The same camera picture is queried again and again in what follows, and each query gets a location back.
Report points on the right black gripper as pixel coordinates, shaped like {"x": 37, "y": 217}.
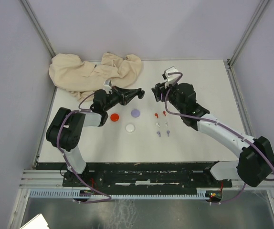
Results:
{"x": 160, "y": 89}

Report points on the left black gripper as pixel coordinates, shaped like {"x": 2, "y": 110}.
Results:
{"x": 123, "y": 93}

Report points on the black round charging case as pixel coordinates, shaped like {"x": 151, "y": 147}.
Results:
{"x": 141, "y": 94}

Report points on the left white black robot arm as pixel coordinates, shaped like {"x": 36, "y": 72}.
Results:
{"x": 65, "y": 129}

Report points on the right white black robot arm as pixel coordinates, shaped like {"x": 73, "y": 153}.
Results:
{"x": 255, "y": 155}

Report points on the purple round charging case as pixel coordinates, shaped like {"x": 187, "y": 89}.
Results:
{"x": 135, "y": 113}

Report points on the red round charging case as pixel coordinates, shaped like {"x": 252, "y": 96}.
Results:
{"x": 114, "y": 117}

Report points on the white round charging case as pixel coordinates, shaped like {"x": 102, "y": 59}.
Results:
{"x": 130, "y": 128}

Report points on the beige crumpled cloth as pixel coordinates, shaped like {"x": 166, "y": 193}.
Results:
{"x": 81, "y": 78}

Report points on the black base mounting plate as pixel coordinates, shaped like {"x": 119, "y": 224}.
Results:
{"x": 104, "y": 176}

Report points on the control box with leds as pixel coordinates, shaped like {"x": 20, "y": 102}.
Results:
{"x": 215, "y": 196}

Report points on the white sheet corner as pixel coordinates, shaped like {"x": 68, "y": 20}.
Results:
{"x": 38, "y": 222}

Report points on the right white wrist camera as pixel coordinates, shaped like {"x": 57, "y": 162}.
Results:
{"x": 170, "y": 76}

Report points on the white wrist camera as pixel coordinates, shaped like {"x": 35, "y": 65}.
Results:
{"x": 107, "y": 85}
{"x": 170, "y": 76}

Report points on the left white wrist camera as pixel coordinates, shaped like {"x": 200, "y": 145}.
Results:
{"x": 107, "y": 85}

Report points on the aluminium frame rail front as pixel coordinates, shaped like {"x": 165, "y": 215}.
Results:
{"x": 53, "y": 179}

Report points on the left aluminium corner post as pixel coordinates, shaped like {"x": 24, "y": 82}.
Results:
{"x": 36, "y": 24}

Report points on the aluminium corner post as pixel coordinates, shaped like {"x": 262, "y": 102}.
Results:
{"x": 36, "y": 24}
{"x": 252, "y": 24}

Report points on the right aluminium corner post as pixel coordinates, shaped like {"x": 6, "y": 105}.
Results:
{"x": 252, "y": 24}

